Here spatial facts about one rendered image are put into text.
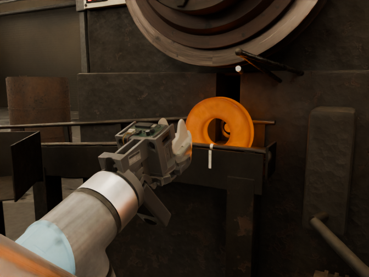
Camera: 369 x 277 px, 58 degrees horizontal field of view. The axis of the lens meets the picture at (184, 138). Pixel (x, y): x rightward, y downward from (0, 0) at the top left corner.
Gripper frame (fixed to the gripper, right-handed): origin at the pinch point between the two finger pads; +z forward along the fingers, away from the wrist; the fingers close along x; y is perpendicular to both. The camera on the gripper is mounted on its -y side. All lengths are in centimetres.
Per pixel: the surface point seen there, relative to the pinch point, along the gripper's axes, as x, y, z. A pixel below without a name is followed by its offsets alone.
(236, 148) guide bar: -5.7, -7.4, 10.8
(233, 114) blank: -4.0, -1.6, 15.3
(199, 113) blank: 3.9, -1.7, 15.2
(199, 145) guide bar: 2.7, -7.4, 10.8
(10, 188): 42.1, -11.6, -10.0
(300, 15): -17.0, 17.1, 18.7
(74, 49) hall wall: 649, -108, 619
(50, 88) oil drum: 232, -51, 166
